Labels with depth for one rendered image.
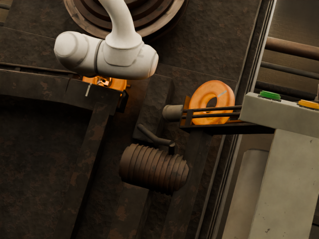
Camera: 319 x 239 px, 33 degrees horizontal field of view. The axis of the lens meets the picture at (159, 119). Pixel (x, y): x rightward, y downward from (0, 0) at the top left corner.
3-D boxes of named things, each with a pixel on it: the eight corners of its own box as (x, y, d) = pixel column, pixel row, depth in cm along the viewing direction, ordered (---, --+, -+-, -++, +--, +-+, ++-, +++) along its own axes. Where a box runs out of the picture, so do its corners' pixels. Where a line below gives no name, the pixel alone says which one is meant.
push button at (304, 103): (296, 107, 104) (298, 98, 104) (317, 112, 104) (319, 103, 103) (297, 109, 100) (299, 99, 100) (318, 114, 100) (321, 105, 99)
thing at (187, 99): (192, 135, 169) (199, 103, 172) (194, 135, 169) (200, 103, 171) (178, 127, 164) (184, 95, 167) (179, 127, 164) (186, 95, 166)
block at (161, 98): (136, 144, 188) (155, 81, 192) (157, 150, 186) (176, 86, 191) (130, 138, 177) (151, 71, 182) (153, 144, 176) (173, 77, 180)
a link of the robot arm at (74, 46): (62, 73, 162) (103, 79, 159) (43, 59, 147) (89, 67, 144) (70, 39, 163) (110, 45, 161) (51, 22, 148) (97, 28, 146)
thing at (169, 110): (172, 125, 176) (175, 108, 177) (193, 124, 169) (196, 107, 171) (160, 119, 171) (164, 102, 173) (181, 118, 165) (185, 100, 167)
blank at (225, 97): (201, 139, 163) (194, 136, 161) (190, 100, 172) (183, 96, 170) (241, 114, 156) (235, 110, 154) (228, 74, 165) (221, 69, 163)
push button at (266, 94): (258, 98, 106) (261, 89, 106) (278, 103, 105) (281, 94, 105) (258, 99, 102) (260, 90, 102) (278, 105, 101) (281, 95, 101)
